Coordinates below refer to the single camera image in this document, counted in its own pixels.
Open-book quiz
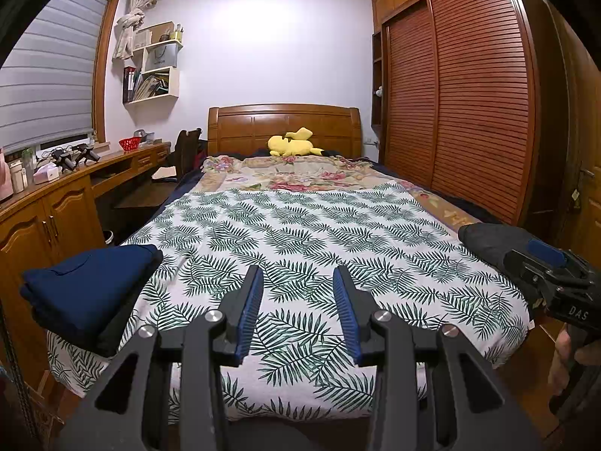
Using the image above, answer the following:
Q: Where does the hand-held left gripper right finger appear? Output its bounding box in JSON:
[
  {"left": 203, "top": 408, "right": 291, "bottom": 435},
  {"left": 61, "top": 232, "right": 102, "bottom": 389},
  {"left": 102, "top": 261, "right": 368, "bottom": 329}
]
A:
[{"left": 332, "top": 265, "right": 545, "bottom": 451}]

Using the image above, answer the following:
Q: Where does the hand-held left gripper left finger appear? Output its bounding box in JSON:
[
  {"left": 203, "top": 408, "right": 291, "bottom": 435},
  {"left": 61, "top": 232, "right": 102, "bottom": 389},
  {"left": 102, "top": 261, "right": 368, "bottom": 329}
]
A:
[{"left": 61, "top": 264, "right": 265, "bottom": 451}]

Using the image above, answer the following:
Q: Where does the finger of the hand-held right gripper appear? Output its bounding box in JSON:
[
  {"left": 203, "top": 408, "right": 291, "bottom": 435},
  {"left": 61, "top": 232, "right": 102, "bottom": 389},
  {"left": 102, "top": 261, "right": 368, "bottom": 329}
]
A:
[
  {"left": 504, "top": 249, "right": 555, "bottom": 313},
  {"left": 525, "top": 239, "right": 587, "bottom": 275}
]

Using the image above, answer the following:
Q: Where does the black jacket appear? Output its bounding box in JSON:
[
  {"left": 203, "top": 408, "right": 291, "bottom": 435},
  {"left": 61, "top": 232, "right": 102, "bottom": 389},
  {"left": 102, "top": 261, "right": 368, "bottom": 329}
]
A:
[{"left": 458, "top": 223, "right": 552, "bottom": 313}]

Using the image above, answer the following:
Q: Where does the person's right hand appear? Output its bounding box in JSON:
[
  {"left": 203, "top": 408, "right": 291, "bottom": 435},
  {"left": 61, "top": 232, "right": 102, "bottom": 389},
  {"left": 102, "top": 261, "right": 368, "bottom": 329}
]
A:
[{"left": 547, "top": 328, "right": 577, "bottom": 398}]

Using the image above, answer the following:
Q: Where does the bed with leaf-print cover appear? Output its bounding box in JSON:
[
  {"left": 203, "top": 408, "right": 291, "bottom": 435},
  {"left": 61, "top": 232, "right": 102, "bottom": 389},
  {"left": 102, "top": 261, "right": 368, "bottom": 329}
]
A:
[{"left": 47, "top": 182, "right": 533, "bottom": 421}]

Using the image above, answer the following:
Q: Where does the wooden door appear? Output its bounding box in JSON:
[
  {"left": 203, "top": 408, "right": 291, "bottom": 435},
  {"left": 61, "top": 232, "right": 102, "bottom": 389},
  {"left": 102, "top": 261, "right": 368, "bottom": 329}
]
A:
[{"left": 540, "top": 9, "right": 601, "bottom": 264}]

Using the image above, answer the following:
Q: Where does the floral quilt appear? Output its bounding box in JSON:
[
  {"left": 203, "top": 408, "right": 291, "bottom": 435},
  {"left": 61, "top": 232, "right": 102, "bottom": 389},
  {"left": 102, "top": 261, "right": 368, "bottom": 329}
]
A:
[{"left": 199, "top": 154, "right": 480, "bottom": 233}]

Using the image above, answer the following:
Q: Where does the wooden louvred wardrobe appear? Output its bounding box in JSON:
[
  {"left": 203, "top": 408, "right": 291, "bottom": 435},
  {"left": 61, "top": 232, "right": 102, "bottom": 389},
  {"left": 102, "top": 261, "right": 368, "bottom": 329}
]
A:
[{"left": 371, "top": 0, "right": 545, "bottom": 226}]

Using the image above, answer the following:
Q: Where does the folded navy blue garment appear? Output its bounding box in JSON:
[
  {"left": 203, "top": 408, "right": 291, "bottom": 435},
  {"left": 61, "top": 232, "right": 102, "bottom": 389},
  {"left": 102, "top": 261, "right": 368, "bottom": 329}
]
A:
[{"left": 21, "top": 244, "right": 160, "bottom": 344}]

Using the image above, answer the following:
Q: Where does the yellow plush toy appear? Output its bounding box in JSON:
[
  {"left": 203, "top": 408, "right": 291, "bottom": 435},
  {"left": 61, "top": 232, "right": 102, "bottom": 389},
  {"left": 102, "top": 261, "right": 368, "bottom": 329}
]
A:
[{"left": 267, "top": 127, "right": 325, "bottom": 157}]

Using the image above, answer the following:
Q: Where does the dark chair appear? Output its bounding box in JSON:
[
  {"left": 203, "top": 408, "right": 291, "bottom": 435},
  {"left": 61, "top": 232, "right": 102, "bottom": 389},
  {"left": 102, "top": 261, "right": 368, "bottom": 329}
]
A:
[{"left": 175, "top": 128, "right": 207, "bottom": 179}]

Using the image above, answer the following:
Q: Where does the wooden bed headboard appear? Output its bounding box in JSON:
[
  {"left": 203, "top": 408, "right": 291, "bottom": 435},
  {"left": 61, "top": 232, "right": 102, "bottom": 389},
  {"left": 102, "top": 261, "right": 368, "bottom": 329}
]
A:
[{"left": 207, "top": 104, "right": 363, "bottom": 158}]

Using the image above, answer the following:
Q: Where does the wooden desk cabinet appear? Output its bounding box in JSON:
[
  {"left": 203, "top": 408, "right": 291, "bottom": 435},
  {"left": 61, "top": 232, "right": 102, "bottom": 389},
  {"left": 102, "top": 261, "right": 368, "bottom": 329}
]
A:
[{"left": 0, "top": 141, "right": 177, "bottom": 386}]

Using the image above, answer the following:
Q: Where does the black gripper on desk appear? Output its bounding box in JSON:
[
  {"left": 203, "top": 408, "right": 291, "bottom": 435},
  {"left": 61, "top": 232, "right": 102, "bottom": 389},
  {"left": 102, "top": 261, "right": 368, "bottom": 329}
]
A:
[
  {"left": 70, "top": 143, "right": 101, "bottom": 165},
  {"left": 49, "top": 149, "right": 77, "bottom": 173}
]

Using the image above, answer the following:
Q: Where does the white bottle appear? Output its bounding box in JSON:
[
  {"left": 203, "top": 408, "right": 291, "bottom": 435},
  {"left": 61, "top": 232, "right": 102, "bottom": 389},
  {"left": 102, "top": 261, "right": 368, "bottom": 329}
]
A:
[{"left": 9, "top": 160, "right": 26, "bottom": 193}]

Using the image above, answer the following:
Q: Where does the grey paper bag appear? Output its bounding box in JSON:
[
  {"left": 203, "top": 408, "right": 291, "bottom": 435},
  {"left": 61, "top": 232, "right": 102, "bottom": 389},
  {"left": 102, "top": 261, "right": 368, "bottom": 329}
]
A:
[{"left": 143, "top": 41, "right": 179, "bottom": 71}]

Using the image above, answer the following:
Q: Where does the grey window blind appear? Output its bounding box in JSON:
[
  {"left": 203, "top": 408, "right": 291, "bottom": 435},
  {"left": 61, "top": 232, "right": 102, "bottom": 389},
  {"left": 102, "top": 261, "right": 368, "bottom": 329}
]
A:
[{"left": 0, "top": 0, "right": 116, "bottom": 153}]

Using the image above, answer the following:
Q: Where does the tied beige curtain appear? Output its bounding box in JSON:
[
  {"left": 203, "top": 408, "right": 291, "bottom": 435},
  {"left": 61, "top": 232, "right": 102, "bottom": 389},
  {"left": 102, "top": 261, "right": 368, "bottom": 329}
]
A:
[{"left": 113, "top": 0, "right": 156, "bottom": 59}]

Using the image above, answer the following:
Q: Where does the metal door handle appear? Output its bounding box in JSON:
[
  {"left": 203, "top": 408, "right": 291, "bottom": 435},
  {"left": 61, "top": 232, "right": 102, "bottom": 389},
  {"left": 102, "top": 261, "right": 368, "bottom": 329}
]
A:
[{"left": 568, "top": 164, "right": 598, "bottom": 212}]

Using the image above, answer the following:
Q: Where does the white wall shelf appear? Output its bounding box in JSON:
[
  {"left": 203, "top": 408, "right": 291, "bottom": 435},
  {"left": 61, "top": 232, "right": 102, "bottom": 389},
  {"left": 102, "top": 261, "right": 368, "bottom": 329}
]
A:
[{"left": 122, "top": 21, "right": 185, "bottom": 105}]

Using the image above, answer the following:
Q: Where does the wooden window frame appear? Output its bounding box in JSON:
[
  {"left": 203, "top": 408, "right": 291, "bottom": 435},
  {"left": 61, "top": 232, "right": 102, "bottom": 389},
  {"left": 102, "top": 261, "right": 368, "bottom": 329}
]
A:
[{"left": 91, "top": 0, "right": 124, "bottom": 144}]

